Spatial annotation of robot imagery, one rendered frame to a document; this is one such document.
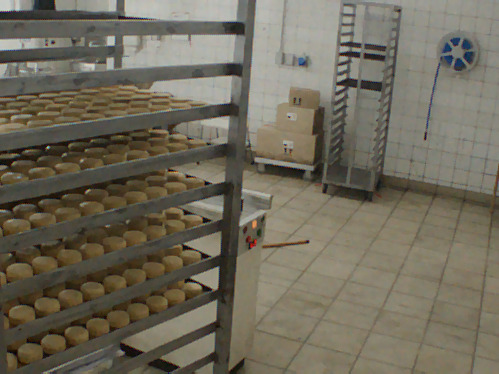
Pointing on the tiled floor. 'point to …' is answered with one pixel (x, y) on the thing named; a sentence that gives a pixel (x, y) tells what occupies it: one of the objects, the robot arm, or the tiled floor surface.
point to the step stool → (223, 129)
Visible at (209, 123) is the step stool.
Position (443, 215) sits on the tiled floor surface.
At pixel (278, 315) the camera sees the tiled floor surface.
